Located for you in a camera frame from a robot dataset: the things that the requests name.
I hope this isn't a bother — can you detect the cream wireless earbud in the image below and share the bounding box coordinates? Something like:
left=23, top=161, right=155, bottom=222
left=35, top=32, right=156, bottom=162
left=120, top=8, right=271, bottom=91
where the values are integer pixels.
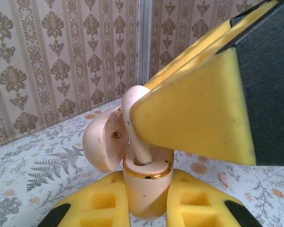
left=217, top=172, right=230, bottom=186
left=121, top=85, right=154, bottom=166

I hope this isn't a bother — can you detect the floral patterned table mat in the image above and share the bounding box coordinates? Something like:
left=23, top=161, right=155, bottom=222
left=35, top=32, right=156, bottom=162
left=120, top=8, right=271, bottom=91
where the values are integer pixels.
left=0, top=98, right=284, bottom=227

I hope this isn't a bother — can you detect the cream earbud charging case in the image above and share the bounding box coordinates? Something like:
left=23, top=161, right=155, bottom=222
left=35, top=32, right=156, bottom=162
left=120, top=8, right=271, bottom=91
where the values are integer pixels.
left=81, top=104, right=175, bottom=221

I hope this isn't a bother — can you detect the aluminium frame corner post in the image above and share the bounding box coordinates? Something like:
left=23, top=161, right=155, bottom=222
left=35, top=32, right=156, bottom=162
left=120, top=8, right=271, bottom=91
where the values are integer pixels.
left=137, top=0, right=152, bottom=87

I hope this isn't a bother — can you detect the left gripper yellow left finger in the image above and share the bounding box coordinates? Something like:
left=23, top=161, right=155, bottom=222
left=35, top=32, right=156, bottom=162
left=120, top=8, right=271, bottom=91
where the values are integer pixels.
left=36, top=169, right=131, bottom=227

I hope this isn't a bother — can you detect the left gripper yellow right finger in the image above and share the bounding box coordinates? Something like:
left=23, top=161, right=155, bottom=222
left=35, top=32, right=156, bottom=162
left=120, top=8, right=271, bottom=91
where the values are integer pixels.
left=165, top=168, right=263, bottom=227

